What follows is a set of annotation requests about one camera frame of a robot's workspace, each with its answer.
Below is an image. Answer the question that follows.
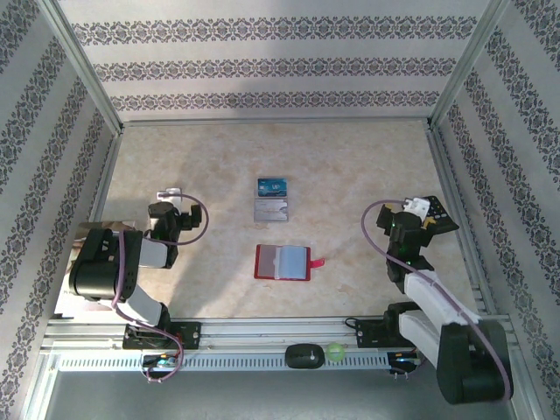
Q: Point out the aluminium frame post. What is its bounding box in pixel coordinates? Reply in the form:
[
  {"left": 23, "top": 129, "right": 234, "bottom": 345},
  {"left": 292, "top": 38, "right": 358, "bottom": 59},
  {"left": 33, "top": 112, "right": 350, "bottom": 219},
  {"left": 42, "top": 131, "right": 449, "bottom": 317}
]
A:
[
  {"left": 427, "top": 0, "right": 513, "bottom": 130},
  {"left": 37, "top": 0, "right": 126, "bottom": 135}
]

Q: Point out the aluminium frame cross bar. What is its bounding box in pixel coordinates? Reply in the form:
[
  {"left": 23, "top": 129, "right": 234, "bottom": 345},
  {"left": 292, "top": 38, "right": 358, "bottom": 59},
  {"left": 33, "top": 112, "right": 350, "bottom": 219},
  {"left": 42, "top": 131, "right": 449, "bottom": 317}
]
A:
[{"left": 117, "top": 115, "right": 434, "bottom": 129}]

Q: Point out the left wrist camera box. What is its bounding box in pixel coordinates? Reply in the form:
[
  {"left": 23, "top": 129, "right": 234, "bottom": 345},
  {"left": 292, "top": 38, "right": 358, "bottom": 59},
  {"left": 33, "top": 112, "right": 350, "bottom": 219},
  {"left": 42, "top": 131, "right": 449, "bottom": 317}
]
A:
[{"left": 156, "top": 187, "right": 183, "bottom": 207}]

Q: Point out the small circuit board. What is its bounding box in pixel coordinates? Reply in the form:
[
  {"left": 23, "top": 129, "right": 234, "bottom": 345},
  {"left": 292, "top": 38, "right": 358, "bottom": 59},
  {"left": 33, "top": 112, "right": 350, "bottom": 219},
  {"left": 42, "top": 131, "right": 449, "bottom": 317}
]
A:
[
  {"left": 142, "top": 353, "right": 184, "bottom": 369},
  {"left": 390, "top": 352, "right": 424, "bottom": 367}
]

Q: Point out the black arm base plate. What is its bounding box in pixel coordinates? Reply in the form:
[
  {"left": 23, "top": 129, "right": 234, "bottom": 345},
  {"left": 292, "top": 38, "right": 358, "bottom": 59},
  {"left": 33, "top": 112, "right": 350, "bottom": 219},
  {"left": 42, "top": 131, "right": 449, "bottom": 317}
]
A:
[
  {"left": 354, "top": 318, "right": 421, "bottom": 350},
  {"left": 122, "top": 321, "right": 203, "bottom": 351}
]

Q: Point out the red card holder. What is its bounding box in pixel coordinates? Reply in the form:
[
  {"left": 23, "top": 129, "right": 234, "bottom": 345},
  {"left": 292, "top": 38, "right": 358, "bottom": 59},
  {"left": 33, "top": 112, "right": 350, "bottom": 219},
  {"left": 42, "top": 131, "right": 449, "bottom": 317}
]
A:
[{"left": 254, "top": 243, "right": 326, "bottom": 281}]

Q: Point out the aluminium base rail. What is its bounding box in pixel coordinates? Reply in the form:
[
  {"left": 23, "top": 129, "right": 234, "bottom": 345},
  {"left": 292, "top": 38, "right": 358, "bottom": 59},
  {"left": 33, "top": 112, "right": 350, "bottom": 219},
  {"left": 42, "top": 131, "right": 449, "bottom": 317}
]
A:
[{"left": 41, "top": 315, "right": 517, "bottom": 354}]

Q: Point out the brown printed book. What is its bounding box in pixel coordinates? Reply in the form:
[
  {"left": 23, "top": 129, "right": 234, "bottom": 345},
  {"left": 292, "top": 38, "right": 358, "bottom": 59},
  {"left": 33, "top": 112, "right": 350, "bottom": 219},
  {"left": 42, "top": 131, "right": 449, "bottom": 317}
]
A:
[{"left": 54, "top": 220, "right": 148, "bottom": 317}]

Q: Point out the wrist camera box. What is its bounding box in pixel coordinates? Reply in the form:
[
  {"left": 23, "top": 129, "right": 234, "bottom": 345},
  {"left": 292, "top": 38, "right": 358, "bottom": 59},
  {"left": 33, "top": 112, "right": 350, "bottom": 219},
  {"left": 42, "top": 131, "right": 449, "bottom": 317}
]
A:
[
  {"left": 156, "top": 187, "right": 183, "bottom": 207},
  {"left": 401, "top": 197, "right": 433, "bottom": 221}
]

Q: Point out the blue credit card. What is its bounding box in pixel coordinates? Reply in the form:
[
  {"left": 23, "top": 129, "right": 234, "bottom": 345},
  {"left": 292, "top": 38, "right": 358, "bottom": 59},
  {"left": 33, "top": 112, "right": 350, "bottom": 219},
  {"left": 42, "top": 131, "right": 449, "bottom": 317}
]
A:
[{"left": 256, "top": 178, "right": 289, "bottom": 198}]

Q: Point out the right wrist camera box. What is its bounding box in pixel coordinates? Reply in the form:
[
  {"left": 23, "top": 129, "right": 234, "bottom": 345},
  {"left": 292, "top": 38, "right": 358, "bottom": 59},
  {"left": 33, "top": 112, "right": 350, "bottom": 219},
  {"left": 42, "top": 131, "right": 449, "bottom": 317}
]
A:
[{"left": 401, "top": 197, "right": 433, "bottom": 221}]

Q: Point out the silver VIP card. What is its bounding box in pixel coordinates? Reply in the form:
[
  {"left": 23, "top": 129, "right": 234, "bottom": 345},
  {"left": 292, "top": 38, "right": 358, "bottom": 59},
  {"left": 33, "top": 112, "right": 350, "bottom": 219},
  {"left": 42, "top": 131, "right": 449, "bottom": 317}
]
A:
[{"left": 254, "top": 199, "right": 290, "bottom": 222}]

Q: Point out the black calculator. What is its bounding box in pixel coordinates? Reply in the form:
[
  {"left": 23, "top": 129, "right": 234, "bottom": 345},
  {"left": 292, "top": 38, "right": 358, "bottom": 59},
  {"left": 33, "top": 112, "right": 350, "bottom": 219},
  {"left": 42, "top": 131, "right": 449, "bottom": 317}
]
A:
[{"left": 422, "top": 195, "right": 460, "bottom": 233}]

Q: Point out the aluminium frame side rail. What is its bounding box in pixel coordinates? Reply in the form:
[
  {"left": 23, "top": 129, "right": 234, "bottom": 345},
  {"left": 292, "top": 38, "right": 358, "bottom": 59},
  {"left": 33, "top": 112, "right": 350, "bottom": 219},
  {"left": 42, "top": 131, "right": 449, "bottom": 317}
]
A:
[
  {"left": 87, "top": 129, "right": 124, "bottom": 224},
  {"left": 424, "top": 124, "right": 504, "bottom": 316}
]

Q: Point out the white slotted cable duct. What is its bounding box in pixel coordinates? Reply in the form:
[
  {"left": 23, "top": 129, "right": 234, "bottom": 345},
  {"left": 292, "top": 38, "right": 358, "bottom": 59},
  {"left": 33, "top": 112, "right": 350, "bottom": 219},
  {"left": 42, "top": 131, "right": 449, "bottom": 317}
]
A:
[{"left": 56, "top": 353, "right": 390, "bottom": 373}]

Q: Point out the purple cable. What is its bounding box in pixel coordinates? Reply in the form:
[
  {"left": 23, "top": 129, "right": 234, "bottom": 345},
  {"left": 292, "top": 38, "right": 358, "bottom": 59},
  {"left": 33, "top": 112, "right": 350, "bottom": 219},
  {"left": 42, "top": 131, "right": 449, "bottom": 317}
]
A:
[
  {"left": 111, "top": 192, "right": 210, "bottom": 386},
  {"left": 360, "top": 199, "right": 514, "bottom": 402}
]

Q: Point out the black computer mouse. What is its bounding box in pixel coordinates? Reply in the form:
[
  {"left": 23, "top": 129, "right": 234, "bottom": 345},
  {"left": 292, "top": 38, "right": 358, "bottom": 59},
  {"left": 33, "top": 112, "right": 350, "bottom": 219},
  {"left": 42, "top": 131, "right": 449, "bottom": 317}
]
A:
[{"left": 283, "top": 343, "right": 327, "bottom": 371}]

